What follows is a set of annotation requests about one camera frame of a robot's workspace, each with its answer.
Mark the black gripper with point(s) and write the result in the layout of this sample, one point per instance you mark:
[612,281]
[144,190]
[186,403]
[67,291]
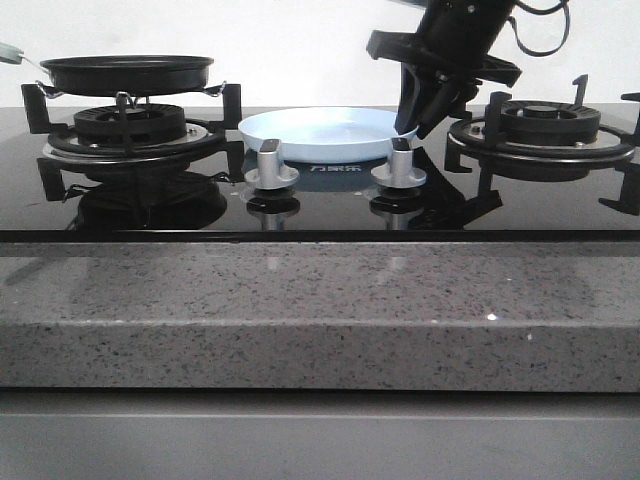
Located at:
[442,61]

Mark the grey cabinet drawer front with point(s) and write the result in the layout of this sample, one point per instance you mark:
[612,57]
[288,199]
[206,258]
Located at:
[206,434]

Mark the left black pan support grate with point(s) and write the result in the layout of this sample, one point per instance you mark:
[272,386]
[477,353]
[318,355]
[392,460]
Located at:
[130,173]

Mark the gas burner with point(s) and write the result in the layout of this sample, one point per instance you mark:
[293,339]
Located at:
[150,130]
[542,132]

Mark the silver stove knob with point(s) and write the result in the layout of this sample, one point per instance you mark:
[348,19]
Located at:
[271,172]
[398,172]

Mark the right gas burner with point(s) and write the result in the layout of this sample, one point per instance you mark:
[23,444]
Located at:
[542,132]

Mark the left silver stove knob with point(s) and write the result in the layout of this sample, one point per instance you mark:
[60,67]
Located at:
[271,172]

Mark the left gas burner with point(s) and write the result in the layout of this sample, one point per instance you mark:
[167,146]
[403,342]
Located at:
[150,130]

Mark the right silver stove knob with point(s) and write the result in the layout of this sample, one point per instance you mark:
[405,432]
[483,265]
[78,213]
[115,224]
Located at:
[398,172]

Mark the black glass cooktop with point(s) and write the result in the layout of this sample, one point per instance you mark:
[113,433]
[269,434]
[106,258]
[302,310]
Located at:
[207,201]

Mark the black frying pan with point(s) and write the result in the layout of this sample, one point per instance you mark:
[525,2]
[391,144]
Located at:
[136,75]

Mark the light blue plate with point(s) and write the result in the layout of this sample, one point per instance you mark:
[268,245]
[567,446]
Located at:
[323,135]

